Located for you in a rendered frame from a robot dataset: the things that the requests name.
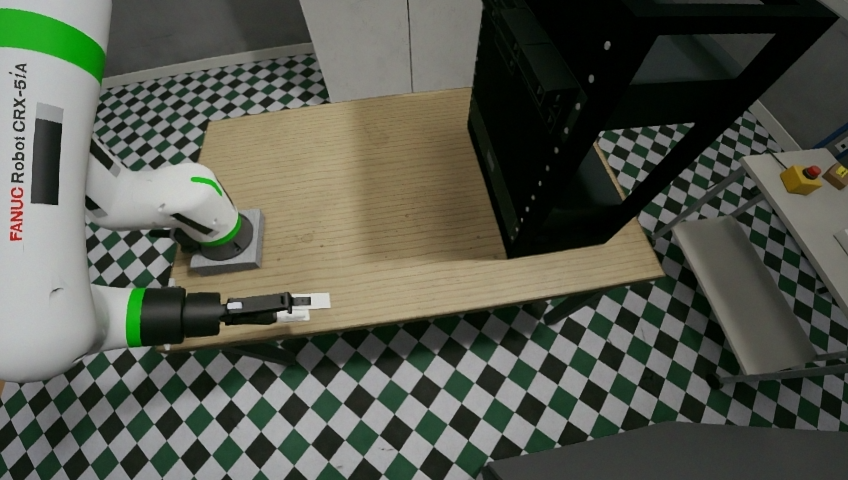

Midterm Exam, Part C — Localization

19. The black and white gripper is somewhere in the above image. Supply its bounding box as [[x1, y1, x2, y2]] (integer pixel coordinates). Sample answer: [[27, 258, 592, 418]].
[[185, 292, 330, 338]]

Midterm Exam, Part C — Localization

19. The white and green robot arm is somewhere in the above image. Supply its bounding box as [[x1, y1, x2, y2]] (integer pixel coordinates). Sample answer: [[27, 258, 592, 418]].
[[0, 0, 254, 383]]

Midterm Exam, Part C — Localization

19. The black server rack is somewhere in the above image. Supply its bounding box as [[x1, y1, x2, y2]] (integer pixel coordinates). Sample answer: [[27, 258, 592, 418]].
[[467, 0, 840, 260]]

